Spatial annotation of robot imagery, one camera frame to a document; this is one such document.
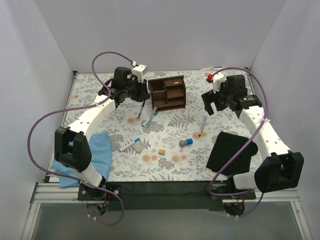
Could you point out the light blue cloth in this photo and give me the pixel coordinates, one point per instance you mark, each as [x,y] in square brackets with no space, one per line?
[101,150]

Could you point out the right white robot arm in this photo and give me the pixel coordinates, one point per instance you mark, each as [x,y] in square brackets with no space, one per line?
[281,167]

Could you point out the brown wooden desk organizer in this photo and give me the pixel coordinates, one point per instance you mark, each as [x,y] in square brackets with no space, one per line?
[168,93]

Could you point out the light blue pen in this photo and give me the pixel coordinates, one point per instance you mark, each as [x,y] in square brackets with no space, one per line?
[153,110]

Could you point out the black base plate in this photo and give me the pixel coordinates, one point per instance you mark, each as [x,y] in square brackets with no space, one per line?
[166,195]

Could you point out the black cloth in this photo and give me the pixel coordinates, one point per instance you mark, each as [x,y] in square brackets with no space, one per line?
[225,148]

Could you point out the blue capped white marker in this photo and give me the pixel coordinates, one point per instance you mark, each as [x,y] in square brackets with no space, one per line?
[129,145]

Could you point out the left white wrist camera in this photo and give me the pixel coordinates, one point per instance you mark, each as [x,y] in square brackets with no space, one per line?
[139,71]

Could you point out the grey blue glue stick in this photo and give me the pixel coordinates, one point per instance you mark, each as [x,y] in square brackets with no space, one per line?
[184,143]

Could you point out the green capped white marker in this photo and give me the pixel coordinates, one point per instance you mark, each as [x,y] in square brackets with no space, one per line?
[147,124]

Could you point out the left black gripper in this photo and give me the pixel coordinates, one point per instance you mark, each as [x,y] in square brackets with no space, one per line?
[140,90]

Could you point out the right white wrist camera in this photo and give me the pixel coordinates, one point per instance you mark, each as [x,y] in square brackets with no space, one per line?
[216,80]

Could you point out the small yellow eraser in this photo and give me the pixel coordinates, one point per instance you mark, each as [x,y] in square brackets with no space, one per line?
[161,152]

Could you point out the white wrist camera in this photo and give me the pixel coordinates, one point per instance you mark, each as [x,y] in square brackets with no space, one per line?
[139,71]
[216,80]

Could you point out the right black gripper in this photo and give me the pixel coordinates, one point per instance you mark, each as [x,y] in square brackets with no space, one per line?
[213,100]

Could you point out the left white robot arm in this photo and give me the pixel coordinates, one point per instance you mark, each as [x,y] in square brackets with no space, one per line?
[71,143]

